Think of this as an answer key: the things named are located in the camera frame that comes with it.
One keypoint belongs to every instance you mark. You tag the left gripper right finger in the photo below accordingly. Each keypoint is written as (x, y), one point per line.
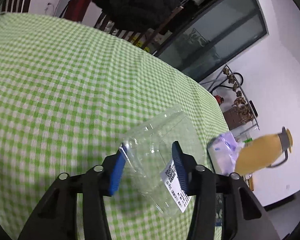
(243, 217)

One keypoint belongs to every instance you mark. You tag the clear plastic clamshell box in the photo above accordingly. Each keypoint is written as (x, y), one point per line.
(147, 149)

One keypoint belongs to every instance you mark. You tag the red blue fabric bag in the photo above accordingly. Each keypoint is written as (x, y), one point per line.
(76, 9)

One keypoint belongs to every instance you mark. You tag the dark sliding glass door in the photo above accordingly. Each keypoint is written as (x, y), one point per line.
(206, 34)

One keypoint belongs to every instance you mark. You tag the purple tissue pack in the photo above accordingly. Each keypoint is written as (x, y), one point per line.
(223, 152)

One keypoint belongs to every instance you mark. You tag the yellow thermos jug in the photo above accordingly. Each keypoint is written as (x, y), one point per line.
(268, 151)

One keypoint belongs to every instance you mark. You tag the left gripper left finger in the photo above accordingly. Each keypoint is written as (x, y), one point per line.
(54, 217)

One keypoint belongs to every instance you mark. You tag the green checkered tablecloth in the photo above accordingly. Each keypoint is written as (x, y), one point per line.
(68, 94)

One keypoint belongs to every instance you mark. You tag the metal side rack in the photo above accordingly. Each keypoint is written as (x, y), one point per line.
(239, 112)

